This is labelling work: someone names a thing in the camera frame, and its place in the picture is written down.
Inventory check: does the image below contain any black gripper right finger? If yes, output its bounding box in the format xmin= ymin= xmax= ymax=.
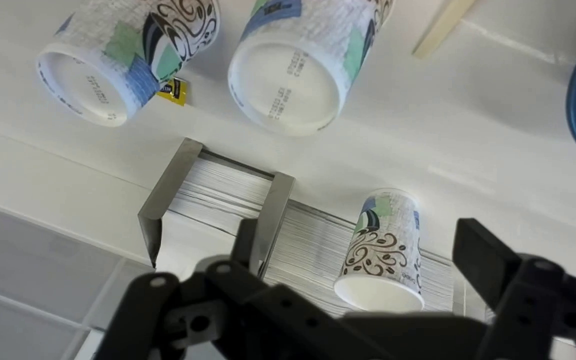
xmin=453 ymin=218 xmax=576 ymax=360

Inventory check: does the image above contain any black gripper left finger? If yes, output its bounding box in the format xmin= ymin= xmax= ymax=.
xmin=96 ymin=218 xmax=262 ymax=360

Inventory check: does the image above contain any metal napkin holder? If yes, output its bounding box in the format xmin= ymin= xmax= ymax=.
xmin=138 ymin=138 xmax=295 ymax=279

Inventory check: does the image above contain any cream plastic spoon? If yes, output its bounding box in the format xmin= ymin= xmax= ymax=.
xmin=412 ymin=0 xmax=478 ymax=58

